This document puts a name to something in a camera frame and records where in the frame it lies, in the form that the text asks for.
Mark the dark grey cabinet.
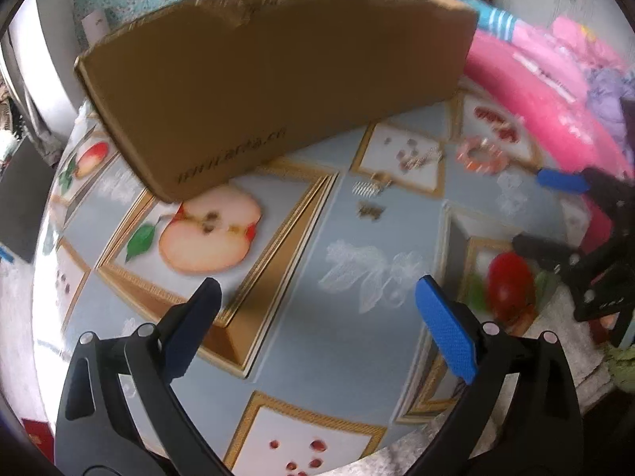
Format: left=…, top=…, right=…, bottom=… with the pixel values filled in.
left=0, top=136, right=58, bottom=263

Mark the blue printed pillow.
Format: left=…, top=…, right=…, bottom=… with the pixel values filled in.
left=374, top=0, right=517, bottom=45

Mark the pink blanket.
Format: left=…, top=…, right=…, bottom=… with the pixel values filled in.
left=461, top=15, right=635, bottom=259

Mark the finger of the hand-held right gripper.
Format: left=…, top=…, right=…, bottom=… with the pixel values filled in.
left=537, top=167, right=635, bottom=239
left=513, top=234, right=635, bottom=288

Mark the red paper bag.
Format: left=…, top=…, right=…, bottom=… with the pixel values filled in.
left=22, top=419, right=55, bottom=467

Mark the fruit print tablecloth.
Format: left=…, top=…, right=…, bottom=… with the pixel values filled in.
left=32, top=79, right=611, bottom=476

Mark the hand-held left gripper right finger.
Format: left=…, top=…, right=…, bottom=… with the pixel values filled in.
left=407, top=275, right=585, bottom=476

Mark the pink bead bracelet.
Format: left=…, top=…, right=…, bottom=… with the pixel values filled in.
left=456, top=136, right=509, bottom=173

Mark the brown cardboard box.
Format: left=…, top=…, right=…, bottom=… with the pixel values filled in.
left=73, top=0, right=479, bottom=204

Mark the purple garment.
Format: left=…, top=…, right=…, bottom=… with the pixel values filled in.
left=585, top=67, right=635, bottom=134

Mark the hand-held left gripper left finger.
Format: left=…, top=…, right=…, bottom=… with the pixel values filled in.
left=54, top=278, right=234, bottom=476

